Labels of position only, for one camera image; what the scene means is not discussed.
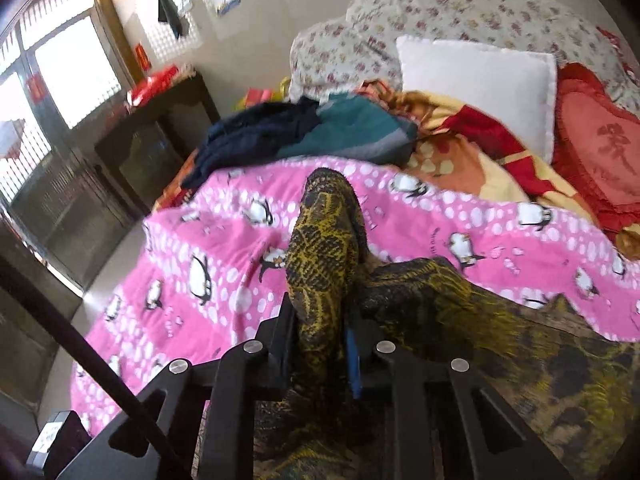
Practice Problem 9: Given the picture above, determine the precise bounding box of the red bag on table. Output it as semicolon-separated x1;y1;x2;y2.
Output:
127;64;179;108

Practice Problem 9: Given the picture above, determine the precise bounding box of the window with lattice grille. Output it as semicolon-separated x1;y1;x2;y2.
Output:
1;0;127;203

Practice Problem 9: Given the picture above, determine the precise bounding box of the floral padded headboard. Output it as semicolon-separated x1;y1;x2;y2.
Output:
290;0;639;113

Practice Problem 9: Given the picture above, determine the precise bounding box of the brown yellow patterned garment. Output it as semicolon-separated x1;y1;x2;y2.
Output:
254;168;639;479

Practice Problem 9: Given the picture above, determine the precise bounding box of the dark cloth hanging on wall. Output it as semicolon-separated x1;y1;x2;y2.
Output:
157;0;183;40

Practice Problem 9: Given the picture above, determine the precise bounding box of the pink penguin quilt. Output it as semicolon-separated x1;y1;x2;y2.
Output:
87;157;639;455

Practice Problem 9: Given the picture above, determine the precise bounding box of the teal grey garment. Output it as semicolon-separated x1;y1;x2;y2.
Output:
277;93;418;166

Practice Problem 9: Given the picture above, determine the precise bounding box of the white square pillow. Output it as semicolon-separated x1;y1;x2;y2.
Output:
396;35;558;162

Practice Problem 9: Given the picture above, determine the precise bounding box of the red heart cushion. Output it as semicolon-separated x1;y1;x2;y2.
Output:
552;63;639;238

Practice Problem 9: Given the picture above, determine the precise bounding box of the red sign on wall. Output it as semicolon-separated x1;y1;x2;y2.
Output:
134;44;152;72

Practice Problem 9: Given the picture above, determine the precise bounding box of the dark wooden side table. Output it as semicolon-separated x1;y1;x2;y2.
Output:
94;72;220;219

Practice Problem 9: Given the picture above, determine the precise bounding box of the black pole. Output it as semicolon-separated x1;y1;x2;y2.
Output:
1;256;190;479

